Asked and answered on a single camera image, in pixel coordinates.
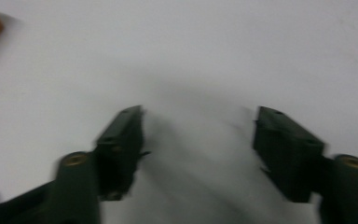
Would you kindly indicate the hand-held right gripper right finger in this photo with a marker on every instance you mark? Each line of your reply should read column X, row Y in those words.
column 287, row 155

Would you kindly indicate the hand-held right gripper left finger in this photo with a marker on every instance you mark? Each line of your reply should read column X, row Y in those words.
column 118, row 146

